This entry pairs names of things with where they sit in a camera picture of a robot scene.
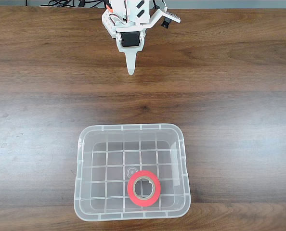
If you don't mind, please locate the red tape roll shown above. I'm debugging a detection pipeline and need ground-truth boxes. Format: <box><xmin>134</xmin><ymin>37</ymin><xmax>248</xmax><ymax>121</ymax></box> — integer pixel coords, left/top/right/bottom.
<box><xmin>127</xmin><ymin>170</ymin><xmax>162</xmax><ymax>207</ymax></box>

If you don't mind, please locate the clear plastic storage box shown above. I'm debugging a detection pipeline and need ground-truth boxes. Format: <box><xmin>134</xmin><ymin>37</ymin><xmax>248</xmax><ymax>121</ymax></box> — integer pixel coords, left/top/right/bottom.
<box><xmin>73</xmin><ymin>123</ymin><xmax>191</xmax><ymax>221</ymax></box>

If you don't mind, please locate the black camera on white bracket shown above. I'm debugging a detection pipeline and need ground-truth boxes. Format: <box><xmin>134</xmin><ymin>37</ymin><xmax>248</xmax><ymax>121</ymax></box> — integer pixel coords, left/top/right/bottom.
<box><xmin>143</xmin><ymin>8</ymin><xmax>182</xmax><ymax>30</ymax></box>

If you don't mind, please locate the black cable with plug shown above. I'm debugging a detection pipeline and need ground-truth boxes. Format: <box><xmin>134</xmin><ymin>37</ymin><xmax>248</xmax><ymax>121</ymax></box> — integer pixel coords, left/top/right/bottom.
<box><xmin>78</xmin><ymin>0</ymin><xmax>108</xmax><ymax>8</ymax></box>

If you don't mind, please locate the tangled black cable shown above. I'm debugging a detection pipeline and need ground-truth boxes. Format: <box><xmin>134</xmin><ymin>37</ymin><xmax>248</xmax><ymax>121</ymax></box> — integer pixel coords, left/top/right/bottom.
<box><xmin>39</xmin><ymin>0</ymin><xmax>77</xmax><ymax>7</ymax></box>

